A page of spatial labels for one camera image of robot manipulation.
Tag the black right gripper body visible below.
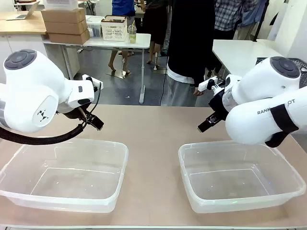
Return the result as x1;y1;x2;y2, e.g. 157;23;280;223
208;89;228;121

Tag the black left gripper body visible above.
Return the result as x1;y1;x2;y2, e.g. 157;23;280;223
57;103;96;123

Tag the clear plastic bin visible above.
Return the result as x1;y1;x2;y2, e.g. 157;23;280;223
177;140;307;214
0;138;129;214

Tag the person's left forearm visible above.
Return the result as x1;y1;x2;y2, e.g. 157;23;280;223
191;43;218;89

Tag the white slotted basket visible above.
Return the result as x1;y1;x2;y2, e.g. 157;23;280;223
100;15;128;42

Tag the white rectangular table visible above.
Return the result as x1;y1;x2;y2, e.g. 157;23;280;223
212;39;286;81

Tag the person in black sweater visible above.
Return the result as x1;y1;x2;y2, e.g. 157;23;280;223
160;0;223;107

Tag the white folding table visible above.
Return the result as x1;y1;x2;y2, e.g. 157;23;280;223
43;33;152;104

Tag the brown cardboard box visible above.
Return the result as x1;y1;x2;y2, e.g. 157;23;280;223
40;8;86;24
47;29;91;46
44;19;88;34

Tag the clear storage box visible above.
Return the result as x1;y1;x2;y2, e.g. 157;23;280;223
85;21;104;39

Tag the person in plaid shirt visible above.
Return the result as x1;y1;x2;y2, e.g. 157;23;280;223
214;0;259;41

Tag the plastic drink cup with straw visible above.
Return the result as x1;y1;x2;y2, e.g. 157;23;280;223
127;20;138;44

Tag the person in black skirt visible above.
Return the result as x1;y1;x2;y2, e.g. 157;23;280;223
141;0;170;70

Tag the wooden desk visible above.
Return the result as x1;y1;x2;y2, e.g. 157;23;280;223
0;11;47;36

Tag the white plastic crate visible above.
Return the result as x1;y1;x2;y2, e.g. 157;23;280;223
45;0;79;11

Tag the silver laptop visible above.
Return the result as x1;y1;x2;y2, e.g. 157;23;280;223
5;0;40;21

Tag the person in blue shirt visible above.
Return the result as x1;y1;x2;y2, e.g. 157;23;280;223
107;0;136;75

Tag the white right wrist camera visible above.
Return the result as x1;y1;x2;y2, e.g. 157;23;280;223
198;76;226;92

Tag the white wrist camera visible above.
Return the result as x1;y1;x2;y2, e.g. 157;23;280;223
198;76;226;92
82;74;104;91

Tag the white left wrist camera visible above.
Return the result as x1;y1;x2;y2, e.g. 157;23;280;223
82;74;104;91

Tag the black braided left cable sleeve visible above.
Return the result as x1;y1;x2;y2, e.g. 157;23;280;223
0;123;85;146

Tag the black velcro strap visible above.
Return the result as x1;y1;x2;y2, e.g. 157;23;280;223
270;104;299;134

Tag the black right arm cable sleeve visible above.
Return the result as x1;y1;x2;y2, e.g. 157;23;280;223
265;130;292;148

